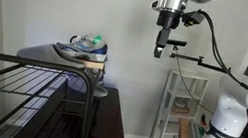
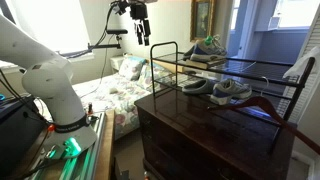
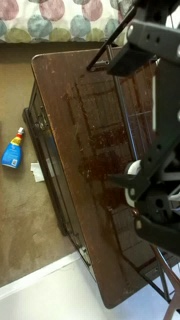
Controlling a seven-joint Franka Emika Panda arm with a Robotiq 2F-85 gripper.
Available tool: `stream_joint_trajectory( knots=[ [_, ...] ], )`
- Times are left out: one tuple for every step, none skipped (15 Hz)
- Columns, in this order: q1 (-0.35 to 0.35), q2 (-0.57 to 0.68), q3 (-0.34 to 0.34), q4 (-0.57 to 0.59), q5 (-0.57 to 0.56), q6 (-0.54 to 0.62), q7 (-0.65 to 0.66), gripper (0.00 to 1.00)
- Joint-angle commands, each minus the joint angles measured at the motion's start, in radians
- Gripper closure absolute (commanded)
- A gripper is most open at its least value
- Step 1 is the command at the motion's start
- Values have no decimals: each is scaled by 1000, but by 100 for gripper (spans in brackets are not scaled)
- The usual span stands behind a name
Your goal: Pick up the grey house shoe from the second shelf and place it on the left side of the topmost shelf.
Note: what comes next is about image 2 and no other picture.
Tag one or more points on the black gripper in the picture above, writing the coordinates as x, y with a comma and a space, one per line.
138, 11

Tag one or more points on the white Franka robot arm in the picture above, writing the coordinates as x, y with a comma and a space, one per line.
50, 76

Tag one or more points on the black metal shoe rack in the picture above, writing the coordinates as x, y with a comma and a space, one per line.
260, 71

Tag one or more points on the floral pillow with blue edge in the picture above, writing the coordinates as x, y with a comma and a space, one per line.
131, 68

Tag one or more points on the white nightstand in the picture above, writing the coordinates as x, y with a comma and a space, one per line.
116, 62

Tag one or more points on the gold framed picture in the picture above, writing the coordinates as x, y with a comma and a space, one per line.
201, 20

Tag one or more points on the small green cap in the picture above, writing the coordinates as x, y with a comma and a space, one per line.
208, 40

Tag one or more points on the grey and blue sneaker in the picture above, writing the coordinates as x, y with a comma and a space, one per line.
230, 90
207, 52

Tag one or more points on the tan hardcover book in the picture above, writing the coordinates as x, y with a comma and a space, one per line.
203, 64

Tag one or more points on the bed with floral cover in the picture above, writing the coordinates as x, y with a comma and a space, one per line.
110, 96

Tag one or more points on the dark wooden dresser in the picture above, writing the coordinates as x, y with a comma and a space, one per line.
200, 133

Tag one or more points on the wooden robot mounting board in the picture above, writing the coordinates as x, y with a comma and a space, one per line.
105, 150

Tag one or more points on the black control box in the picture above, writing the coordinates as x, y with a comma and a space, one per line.
16, 133

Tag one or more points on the white louvered door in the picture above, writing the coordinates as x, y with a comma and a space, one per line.
308, 66

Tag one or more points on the black stereo camera bar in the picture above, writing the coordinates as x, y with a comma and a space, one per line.
116, 31

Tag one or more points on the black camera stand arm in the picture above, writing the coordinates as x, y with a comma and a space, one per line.
106, 46

